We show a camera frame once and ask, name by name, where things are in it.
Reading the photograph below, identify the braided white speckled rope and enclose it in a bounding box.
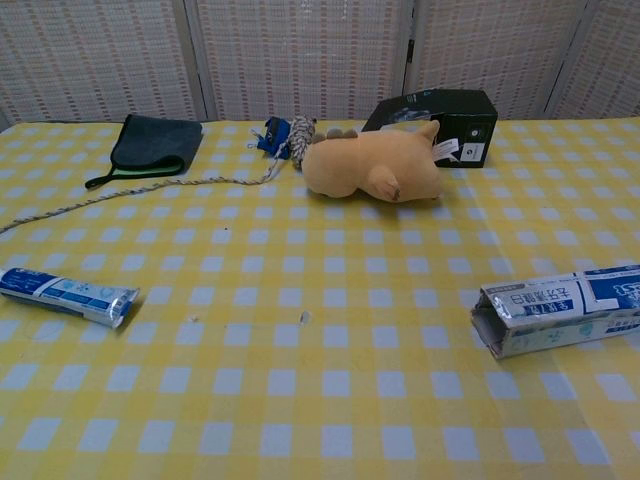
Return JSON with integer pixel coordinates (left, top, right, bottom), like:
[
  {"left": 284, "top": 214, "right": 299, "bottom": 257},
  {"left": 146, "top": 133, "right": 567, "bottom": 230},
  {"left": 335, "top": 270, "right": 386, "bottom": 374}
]
[{"left": 0, "top": 114, "right": 320, "bottom": 235}]

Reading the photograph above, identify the orange plush toy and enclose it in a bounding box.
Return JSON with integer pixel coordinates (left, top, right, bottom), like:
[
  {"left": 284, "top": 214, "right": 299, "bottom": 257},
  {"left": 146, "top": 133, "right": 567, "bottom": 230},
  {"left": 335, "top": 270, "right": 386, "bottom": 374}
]
[{"left": 302, "top": 119, "right": 442, "bottom": 203}]

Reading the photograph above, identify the black cardboard box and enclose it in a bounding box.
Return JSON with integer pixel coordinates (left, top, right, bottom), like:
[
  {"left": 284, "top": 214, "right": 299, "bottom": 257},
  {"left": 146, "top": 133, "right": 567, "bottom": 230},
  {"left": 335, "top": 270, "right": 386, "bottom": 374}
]
[{"left": 360, "top": 88, "right": 499, "bottom": 170}]

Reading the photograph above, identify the blue and white toothpaste tube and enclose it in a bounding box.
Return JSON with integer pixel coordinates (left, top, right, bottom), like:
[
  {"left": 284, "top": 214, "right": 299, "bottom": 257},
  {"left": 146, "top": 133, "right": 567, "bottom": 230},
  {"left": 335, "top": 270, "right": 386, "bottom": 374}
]
[{"left": 0, "top": 266, "right": 140, "bottom": 330}]

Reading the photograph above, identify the toothpaste carton box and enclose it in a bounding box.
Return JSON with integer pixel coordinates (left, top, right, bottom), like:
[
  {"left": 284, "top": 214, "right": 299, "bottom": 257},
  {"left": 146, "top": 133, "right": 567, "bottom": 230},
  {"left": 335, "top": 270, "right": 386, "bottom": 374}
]
[{"left": 470, "top": 264, "right": 640, "bottom": 360}]

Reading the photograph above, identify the dark grey cloth green trim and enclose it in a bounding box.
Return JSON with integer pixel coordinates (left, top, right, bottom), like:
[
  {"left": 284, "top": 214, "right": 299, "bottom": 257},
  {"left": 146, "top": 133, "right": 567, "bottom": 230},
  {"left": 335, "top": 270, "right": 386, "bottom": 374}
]
[{"left": 84, "top": 113, "right": 204, "bottom": 190}]

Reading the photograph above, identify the woven folding screen panel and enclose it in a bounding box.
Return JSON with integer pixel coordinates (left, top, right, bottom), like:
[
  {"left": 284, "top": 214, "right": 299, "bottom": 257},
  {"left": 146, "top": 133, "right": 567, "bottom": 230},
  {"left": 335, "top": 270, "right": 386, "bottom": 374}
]
[
  {"left": 403, "top": 0, "right": 601, "bottom": 121},
  {"left": 0, "top": 0, "right": 210, "bottom": 126},
  {"left": 183, "top": 0, "right": 417, "bottom": 122},
  {"left": 544, "top": 0, "right": 640, "bottom": 120}
]

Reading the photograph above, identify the blue clip bundle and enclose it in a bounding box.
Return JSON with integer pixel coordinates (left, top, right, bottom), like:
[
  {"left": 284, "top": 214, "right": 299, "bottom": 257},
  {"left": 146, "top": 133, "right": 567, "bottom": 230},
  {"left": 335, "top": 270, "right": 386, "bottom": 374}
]
[{"left": 248, "top": 116, "right": 292, "bottom": 160}]

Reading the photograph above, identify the yellow white checked tablecloth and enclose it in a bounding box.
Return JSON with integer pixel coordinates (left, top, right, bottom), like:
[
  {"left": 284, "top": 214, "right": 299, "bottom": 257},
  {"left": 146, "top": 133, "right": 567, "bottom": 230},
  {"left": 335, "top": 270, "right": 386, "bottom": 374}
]
[{"left": 0, "top": 118, "right": 640, "bottom": 480}]

